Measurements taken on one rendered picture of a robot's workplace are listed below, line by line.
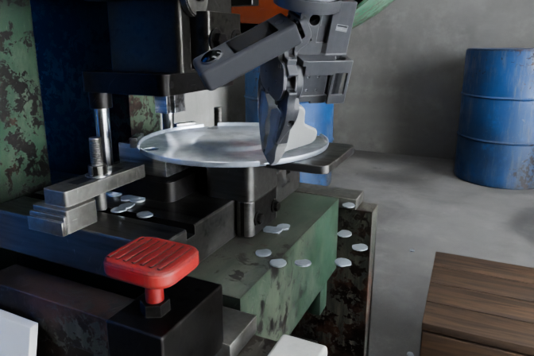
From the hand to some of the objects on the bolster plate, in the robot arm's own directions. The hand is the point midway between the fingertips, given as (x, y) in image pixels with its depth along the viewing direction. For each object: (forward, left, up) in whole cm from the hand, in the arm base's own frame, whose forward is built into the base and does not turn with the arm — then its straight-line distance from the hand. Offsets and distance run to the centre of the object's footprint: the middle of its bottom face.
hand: (267, 156), depth 58 cm
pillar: (+29, +2, -6) cm, 30 cm away
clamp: (+22, +9, -9) cm, 26 cm away
